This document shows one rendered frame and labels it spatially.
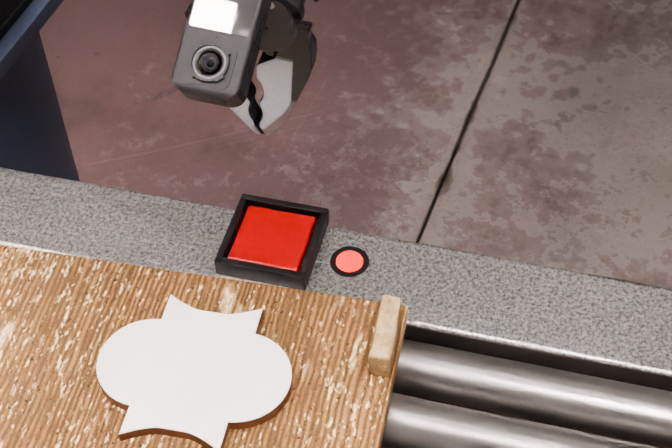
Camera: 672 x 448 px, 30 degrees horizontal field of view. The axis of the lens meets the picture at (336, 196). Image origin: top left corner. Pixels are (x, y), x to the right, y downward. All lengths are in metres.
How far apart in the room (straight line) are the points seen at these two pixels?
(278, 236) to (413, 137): 1.39
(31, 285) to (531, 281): 0.40
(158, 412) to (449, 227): 1.38
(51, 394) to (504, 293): 0.36
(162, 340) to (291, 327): 0.10
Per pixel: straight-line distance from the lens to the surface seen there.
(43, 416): 0.95
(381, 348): 0.92
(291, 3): 0.84
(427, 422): 0.94
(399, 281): 1.01
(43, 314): 1.00
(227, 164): 2.37
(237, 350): 0.94
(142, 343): 0.96
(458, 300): 1.00
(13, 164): 1.53
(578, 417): 0.96
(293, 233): 1.03
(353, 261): 1.03
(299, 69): 0.88
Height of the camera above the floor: 1.72
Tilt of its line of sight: 48 degrees down
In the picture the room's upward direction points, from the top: 3 degrees counter-clockwise
